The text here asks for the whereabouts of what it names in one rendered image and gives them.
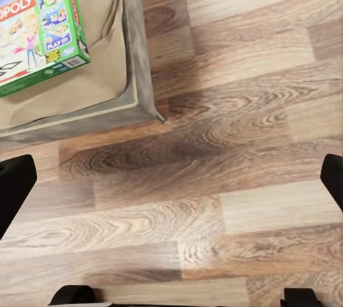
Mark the bed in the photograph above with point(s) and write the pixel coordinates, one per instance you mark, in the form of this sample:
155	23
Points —
113	90

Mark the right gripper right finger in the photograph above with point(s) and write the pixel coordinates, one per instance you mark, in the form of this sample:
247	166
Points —
332	177

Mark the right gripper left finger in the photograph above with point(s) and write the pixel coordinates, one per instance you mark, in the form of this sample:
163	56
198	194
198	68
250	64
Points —
17	178

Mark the board game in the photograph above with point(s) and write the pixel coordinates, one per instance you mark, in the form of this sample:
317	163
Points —
39	39

